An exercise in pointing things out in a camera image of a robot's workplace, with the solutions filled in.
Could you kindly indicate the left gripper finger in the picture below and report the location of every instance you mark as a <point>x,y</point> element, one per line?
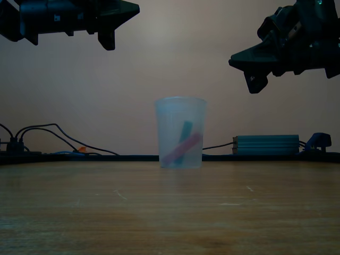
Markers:
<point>117,25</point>
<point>114,12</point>

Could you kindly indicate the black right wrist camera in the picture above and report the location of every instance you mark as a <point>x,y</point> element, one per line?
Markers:
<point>269,26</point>

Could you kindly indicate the orange plastic clip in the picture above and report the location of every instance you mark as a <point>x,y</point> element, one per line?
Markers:
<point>82,149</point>

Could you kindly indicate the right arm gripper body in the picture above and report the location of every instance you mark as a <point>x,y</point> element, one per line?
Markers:
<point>305,55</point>

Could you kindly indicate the red rectangular block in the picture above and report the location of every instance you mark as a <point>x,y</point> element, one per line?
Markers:
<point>183,148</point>

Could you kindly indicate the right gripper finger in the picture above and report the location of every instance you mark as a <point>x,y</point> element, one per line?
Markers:
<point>257,57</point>
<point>257,69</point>

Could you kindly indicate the translucent plastic cup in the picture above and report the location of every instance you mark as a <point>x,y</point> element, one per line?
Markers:
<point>167,114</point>

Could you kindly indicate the black power adapter brick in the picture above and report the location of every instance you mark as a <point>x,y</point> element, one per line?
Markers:
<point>16,144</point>

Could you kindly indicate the blue connector clamp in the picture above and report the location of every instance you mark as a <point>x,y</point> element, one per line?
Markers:
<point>318,140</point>

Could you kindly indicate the green rectangular block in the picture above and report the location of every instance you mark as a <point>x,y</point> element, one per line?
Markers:
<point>187,130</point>

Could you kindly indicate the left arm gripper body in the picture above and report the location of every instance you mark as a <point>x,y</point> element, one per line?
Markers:
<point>58,16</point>

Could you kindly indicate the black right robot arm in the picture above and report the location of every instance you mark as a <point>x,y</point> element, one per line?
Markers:
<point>326,16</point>

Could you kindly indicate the black aluminium frame rail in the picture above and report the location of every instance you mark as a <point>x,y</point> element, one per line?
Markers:
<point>79,159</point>

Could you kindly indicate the grey power supply box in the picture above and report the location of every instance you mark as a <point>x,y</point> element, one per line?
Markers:
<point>265,144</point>

